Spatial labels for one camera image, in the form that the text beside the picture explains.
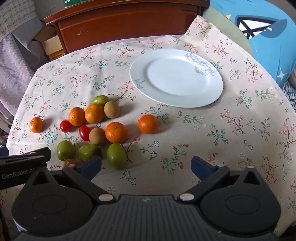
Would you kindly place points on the olive green cushion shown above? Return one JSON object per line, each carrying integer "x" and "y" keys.
{"x": 223, "y": 26}

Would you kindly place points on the brown wooden cabinet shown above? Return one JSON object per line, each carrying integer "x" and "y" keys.
{"x": 124, "y": 25}

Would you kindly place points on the orange mandarin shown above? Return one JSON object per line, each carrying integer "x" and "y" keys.
{"x": 76, "y": 116}
{"x": 94, "y": 113}
{"x": 148, "y": 124}
{"x": 116, "y": 132}
{"x": 36, "y": 124}

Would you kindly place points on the brown kiwi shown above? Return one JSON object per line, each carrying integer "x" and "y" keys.
{"x": 70, "y": 162}
{"x": 97, "y": 136}
{"x": 112, "y": 109}

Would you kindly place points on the cardboard box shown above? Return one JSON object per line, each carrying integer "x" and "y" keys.
{"x": 53, "y": 47}

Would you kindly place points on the red cherry tomato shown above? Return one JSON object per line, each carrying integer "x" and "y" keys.
{"x": 66, "y": 125}
{"x": 84, "y": 132}

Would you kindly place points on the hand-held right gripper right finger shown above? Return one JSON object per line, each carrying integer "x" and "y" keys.
{"x": 201, "y": 168}

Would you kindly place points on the grey checked cloth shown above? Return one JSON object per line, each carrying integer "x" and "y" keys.
{"x": 18, "y": 58}

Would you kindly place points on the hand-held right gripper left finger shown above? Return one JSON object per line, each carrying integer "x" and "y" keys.
{"x": 91, "y": 165}

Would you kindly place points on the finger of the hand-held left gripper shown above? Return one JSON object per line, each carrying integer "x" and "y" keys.
{"x": 42, "y": 153}

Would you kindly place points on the green jujube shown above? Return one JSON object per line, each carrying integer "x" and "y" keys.
{"x": 101, "y": 100}
{"x": 116, "y": 155}
{"x": 89, "y": 152}
{"x": 66, "y": 150}

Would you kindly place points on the blue printed cushion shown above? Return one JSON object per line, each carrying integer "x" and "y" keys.
{"x": 266, "y": 34}

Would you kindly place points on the green printed box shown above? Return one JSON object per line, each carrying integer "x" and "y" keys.
{"x": 70, "y": 2}

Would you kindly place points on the blue checked cloth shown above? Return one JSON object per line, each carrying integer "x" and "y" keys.
{"x": 291, "y": 92}

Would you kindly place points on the floral tablecloth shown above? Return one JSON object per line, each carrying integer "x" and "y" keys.
{"x": 208, "y": 129}

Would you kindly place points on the white plate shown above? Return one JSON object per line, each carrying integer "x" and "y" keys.
{"x": 176, "y": 78}

